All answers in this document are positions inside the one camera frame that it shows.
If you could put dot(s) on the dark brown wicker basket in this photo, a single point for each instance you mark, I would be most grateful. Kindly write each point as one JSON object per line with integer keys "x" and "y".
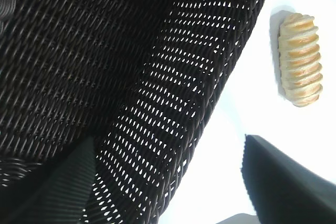
{"x": 78, "y": 51}

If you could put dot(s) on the long striped twisted bread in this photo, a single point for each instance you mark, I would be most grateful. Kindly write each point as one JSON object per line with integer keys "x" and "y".
{"x": 299, "y": 58}

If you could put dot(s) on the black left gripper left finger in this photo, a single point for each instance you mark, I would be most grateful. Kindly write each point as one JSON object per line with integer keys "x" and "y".
{"x": 71, "y": 187}

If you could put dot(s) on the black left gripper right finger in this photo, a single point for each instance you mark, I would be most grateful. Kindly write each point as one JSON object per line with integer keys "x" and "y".
{"x": 288, "y": 190}

